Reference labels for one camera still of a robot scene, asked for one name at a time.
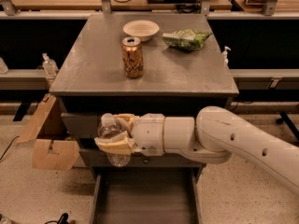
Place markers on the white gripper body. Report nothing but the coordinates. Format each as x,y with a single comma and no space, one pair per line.
148,133

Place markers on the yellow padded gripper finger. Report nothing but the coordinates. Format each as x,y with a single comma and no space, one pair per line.
126,120
120,144

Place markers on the clear plastic water bottle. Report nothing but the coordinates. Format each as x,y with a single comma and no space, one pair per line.
108,128

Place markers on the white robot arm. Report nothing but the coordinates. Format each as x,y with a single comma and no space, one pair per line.
210,137

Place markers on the grey middle drawer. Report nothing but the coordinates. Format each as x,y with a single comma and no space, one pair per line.
98,158

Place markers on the open grey bottom drawer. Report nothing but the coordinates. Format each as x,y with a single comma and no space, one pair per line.
146,196

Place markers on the grey drawer cabinet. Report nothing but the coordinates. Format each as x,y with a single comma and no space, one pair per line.
175,83

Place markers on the clear bottle on left shelf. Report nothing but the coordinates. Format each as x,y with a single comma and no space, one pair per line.
50,66

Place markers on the white pump dispenser bottle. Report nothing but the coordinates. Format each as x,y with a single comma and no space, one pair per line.
225,54

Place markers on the brown cardboard box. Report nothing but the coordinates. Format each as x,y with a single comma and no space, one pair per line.
54,148

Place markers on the gold soda can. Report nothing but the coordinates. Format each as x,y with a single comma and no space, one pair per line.
132,57

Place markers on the white paper bowl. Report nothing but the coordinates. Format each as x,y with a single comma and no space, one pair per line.
142,29

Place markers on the black object on floor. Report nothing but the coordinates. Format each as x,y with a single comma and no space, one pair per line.
62,220

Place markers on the green chip bag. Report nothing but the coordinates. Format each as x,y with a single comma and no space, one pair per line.
189,39

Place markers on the black chair leg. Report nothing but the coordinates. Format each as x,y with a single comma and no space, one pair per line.
285,118

